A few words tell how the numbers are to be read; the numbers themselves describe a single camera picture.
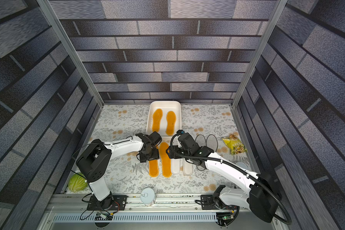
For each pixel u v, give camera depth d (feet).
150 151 2.45
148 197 2.33
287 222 1.21
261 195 1.28
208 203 2.39
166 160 2.88
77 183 2.41
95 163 1.55
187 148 1.98
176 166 2.83
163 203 2.45
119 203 2.40
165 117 3.63
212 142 3.18
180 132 2.38
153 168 2.76
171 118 3.63
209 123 3.51
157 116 3.65
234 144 2.97
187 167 2.80
